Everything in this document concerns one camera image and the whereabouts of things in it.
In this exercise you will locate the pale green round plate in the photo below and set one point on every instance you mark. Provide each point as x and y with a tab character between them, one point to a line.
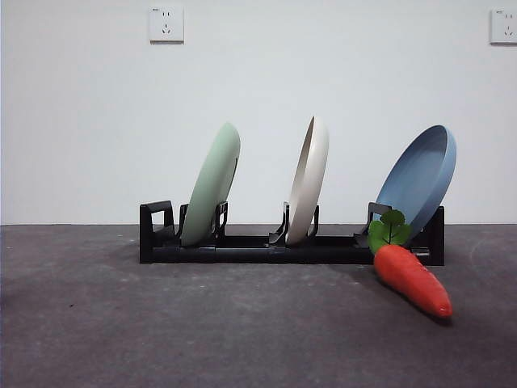
210	182

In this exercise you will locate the orange carrot with green leaves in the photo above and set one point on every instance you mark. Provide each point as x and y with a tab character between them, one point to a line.
408	279

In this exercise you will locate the cream round plate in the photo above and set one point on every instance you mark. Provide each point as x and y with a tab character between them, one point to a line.
309	182

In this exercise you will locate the black plate rack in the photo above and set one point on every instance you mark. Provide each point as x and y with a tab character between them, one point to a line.
242	254

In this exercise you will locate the blue round plate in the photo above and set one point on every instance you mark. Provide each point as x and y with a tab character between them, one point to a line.
416	174

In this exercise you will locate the white wall socket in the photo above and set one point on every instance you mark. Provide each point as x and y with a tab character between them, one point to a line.
504	26
166	25

